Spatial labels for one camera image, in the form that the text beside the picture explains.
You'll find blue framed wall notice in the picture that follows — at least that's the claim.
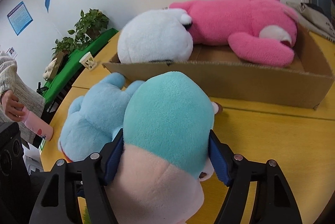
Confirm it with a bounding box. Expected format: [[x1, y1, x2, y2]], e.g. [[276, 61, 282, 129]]
[[7, 1, 34, 36]]

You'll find small potted green plant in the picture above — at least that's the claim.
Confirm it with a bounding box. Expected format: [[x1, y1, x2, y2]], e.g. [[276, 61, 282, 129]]
[[52, 37, 76, 57]]

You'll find pink bottle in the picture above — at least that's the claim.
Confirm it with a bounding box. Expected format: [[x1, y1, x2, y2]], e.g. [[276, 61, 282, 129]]
[[22, 110, 54, 141]]

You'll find another person's forearm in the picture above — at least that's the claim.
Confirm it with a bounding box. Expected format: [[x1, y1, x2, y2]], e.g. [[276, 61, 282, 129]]
[[0, 50, 19, 99]]

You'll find white panda plush toy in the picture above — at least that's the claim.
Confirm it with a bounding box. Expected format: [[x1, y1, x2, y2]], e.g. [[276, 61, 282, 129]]
[[117, 8, 194, 65]]

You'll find green covered table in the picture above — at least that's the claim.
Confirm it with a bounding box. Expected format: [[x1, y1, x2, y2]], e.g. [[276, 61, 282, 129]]
[[42, 27, 119, 99]]

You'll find large potted green plant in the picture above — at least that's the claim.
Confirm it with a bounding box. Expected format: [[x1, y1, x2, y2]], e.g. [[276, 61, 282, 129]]
[[67, 9, 110, 42]]

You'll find pink plush toy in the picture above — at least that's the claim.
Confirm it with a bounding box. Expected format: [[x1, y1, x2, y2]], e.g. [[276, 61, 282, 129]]
[[169, 0, 300, 66]]

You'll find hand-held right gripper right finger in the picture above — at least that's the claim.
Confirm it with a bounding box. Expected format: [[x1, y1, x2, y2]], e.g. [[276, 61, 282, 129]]
[[208, 129, 307, 224]]

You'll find patterned paper cup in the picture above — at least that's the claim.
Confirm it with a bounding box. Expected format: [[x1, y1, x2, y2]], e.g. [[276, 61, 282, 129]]
[[79, 52, 97, 70]]

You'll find grey cloth bag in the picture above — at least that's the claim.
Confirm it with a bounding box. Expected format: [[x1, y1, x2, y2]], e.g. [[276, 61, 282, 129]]
[[285, 1, 335, 42]]

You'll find small white ornament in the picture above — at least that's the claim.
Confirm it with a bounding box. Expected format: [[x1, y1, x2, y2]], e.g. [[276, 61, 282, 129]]
[[43, 59, 57, 81]]

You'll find cardboard box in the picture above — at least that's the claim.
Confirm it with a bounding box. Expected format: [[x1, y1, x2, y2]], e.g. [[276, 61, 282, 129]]
[[102, 6, 335, 110]]

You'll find teal and pink plush doll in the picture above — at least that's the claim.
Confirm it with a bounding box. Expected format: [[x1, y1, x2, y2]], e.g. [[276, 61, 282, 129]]
[[58, 71, 223, 224]]

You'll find black speaker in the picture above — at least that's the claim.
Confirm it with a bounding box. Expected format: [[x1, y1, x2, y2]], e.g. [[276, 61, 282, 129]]
[[0, 122, 29, 224]]

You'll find brown box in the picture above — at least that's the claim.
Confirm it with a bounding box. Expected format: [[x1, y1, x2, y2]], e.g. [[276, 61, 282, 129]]
[[52, 52, 66, 75]]

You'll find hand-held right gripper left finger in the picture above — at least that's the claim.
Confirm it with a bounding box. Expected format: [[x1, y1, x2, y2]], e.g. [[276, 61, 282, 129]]
[[28, 128, 124, 224]]

